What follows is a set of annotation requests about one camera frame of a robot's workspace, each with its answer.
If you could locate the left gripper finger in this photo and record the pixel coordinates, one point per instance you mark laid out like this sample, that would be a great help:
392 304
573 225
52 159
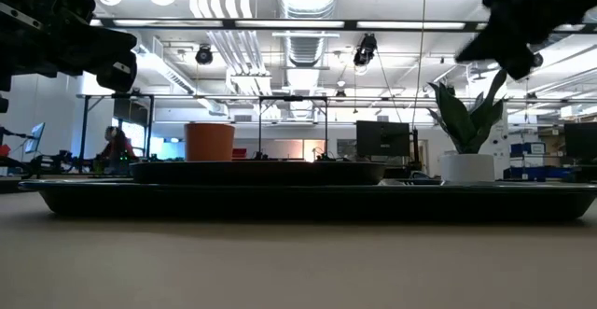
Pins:
116 78
114 43

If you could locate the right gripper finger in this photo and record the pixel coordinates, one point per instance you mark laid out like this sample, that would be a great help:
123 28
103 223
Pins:
494 43
524 61

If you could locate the red plastic cup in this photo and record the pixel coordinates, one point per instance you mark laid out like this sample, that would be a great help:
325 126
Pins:
210 143

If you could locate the black round plate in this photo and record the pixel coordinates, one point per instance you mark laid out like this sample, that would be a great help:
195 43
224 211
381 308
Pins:
256 173

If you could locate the dark green plastic tray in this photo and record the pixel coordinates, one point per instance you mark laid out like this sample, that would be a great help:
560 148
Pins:
298 204

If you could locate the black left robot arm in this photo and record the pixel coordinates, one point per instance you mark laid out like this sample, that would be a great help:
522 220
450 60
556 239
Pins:
7 43

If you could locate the tilted monitor on arm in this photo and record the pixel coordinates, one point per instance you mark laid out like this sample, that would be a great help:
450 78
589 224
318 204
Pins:
35 137

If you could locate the black ceiling spotlight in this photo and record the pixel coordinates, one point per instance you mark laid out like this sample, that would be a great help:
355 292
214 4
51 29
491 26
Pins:
204 55
538 60

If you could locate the person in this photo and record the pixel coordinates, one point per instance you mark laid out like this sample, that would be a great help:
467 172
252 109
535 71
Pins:
117 148

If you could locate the black computer monitor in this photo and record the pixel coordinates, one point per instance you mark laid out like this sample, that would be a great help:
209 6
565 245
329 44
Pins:
580 140
382 138

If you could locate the blue storage bins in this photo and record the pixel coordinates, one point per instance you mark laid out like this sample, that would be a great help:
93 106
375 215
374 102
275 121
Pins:
536 171

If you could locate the green plant in white pot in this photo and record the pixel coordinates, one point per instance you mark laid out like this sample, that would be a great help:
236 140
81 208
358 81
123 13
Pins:
466 169

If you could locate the red box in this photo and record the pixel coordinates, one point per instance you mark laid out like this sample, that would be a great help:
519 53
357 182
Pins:
239 153

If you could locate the white LED light strip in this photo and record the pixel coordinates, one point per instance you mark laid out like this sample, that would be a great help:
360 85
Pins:
289 24

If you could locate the background black rig frame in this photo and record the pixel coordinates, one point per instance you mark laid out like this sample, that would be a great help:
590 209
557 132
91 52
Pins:
85 131

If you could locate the hanging black camera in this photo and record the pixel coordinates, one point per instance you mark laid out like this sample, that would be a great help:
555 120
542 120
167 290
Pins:
366 50

